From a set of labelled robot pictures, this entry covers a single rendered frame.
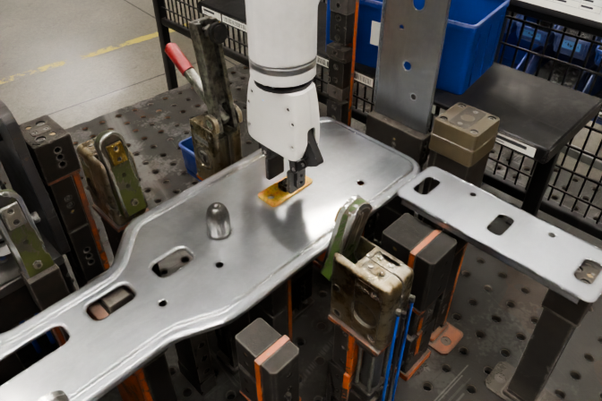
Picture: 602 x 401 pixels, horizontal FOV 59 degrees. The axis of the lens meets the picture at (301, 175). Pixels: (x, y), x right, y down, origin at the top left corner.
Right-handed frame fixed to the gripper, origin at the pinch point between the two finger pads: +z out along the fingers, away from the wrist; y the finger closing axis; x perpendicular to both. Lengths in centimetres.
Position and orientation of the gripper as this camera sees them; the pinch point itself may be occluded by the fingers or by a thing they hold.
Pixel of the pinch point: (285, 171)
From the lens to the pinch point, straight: 76.8
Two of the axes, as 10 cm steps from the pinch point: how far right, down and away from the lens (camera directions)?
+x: 7.0, -4.4, 5.6
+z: 0.0, 7.8, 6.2
